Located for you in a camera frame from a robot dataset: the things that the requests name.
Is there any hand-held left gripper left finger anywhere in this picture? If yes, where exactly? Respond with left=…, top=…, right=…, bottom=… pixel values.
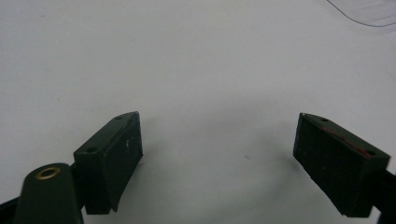
left=73, top=110, right=145, bottom=216

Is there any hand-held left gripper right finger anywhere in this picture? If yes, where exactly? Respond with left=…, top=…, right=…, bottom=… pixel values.
left=292, top=112, right=391, bottom=218

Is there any thin dark thread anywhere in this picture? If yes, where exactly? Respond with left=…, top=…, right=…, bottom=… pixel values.
left=326, top=0, right=396, bottom=28

